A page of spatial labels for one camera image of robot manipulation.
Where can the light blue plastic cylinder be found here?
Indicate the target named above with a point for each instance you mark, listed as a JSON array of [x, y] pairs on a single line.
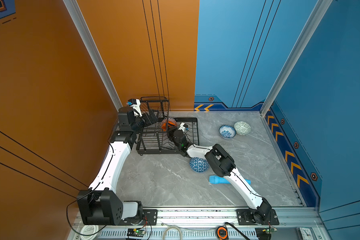
[[213, 179]]

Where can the blue geometric patterned bowl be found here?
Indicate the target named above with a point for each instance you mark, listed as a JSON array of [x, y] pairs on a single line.
[[199, 165]]

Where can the green circuit board right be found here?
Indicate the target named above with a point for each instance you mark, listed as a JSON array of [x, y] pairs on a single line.
[[270, 230]]

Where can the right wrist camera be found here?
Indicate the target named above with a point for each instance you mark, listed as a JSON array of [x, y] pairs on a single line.
[[184, 127]]

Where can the orange plastic bowl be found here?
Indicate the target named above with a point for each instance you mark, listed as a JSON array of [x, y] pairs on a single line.
[[168, 123]]

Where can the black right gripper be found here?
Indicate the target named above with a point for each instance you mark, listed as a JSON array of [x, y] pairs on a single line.
[[170, 131]]

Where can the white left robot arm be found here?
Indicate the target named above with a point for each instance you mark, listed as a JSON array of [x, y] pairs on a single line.
[[100, 205]]

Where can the white analog clock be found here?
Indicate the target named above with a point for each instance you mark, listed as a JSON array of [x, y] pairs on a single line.
[[305, 234]]

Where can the green circuit board left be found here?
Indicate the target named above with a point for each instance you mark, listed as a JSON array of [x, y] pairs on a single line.
[[136, 234]]

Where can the green circuit board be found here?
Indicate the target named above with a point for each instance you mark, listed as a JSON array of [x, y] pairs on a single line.
[[270, 230], [136, 234]]

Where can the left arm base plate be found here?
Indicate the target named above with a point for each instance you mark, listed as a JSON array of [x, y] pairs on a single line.
[[151, 216]]

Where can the white round lid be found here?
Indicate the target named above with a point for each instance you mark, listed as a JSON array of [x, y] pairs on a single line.
[[89, 232]]

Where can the blue floral white bowl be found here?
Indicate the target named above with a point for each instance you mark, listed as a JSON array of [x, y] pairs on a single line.
[[227, 132]]

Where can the green patterned white bowl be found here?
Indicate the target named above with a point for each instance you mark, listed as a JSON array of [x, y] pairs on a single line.
[[242, 128]]

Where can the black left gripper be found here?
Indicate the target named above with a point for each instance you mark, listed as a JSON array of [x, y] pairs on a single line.
[[153, 119]]

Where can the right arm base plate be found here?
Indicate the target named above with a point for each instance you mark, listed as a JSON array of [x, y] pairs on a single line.
[[247, 217]]

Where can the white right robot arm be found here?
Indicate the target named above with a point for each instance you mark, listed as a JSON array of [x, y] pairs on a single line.
[[224, 166]]

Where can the black metal dish rack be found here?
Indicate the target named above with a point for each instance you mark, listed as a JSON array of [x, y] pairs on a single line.
[[152, 139]]

